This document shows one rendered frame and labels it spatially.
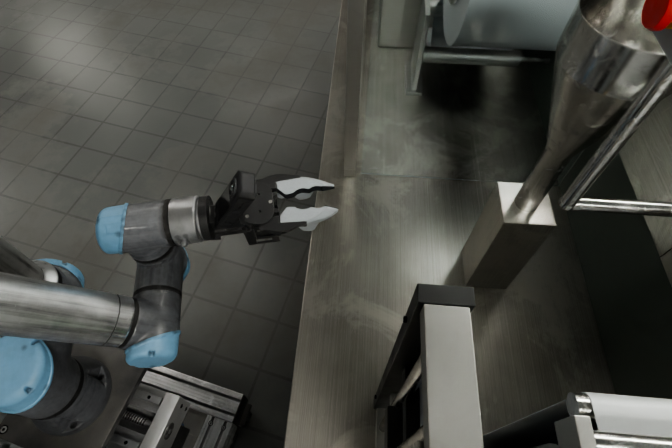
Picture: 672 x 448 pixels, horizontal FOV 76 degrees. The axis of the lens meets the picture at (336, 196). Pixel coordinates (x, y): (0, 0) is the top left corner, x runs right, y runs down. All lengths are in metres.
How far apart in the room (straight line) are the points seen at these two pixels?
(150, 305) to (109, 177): 1.86
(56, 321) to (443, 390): 0.50
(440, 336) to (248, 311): 1.61
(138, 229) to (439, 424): 0.50
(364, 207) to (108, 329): 0.63
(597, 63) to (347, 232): 0.67
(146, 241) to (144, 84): 2.36
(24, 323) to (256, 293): 1.39
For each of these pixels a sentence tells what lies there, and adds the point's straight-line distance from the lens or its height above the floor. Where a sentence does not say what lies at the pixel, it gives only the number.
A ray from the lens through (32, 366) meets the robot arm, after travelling 0.92.
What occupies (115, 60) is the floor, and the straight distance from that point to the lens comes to 3.29.
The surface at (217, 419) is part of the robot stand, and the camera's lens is 1.63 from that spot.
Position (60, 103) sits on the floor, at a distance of 3.12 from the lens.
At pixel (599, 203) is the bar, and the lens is 0.54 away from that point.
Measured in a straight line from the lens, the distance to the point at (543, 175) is 0.74.
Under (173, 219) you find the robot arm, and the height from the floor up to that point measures 1.25.
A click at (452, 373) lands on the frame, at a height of 1.44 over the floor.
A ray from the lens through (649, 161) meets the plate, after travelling 0.96.
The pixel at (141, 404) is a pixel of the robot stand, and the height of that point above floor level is 0.76.
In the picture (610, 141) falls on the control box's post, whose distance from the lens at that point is 0.46.
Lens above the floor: 1.80
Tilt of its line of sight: 55 degrees down
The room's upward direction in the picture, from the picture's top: straight up
